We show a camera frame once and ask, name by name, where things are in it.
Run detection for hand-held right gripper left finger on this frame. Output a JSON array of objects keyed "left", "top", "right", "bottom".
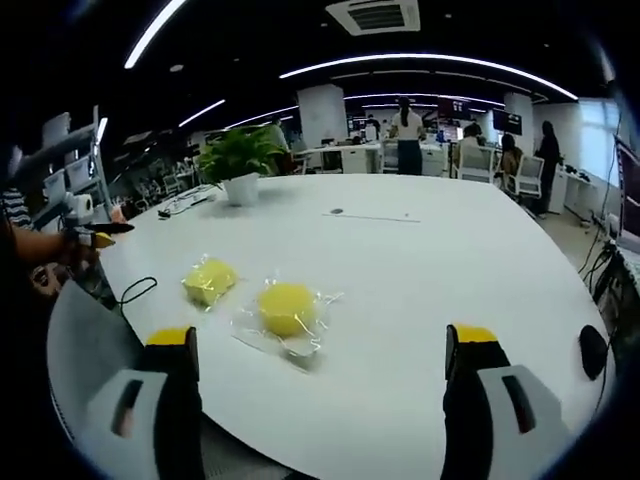
[{"left": 79, "top": 325, "right": 207, "bottom": 480}]

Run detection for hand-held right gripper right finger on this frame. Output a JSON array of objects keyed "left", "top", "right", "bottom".
[{"left": 439, "top": 323, "right": 571, "bottom": 480}]

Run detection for square yellow silicone block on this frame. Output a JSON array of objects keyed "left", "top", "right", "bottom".
[{"left": 179, "top": 254, "right": 242, "bottom": 314}]

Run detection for yellow bun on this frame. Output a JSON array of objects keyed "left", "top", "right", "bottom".
[{"left": 231, "top": 272, "right": 346, "bottom": 359}]

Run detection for metal storage shelf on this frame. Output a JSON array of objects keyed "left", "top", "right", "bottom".
[{"left": 9, "top": 105, "right": 114, "bottom": 231}]

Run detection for black computer mouse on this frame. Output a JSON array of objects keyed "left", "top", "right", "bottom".
[{"left": 578, "top": 324, "right": 611, "bottom": 381}]

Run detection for potted green plant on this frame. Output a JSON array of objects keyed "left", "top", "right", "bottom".
[{"left": 195, "top": 125, "right": 291, "bottom": 206}]

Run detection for white office chair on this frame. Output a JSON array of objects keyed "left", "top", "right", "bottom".
[
  {"left": 514, "top": 154, "right": 547, "bottom": 201},
  {"left": 455, "top": 144, "right": 496, "bottom": 184}
]

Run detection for computer monitor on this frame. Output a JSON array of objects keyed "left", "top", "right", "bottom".
[{"left": 612, "top": 132, "right": 640, "bottom": 256}]

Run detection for ceiling air conditioner vent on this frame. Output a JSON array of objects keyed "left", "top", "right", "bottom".
[{"left": 324, "top": 0, "right": 422, "bottom": 37}]

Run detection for black cable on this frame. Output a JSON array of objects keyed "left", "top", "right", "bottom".
[{"left": 117, "top": 277, "right": 158, "bottom": 307}]

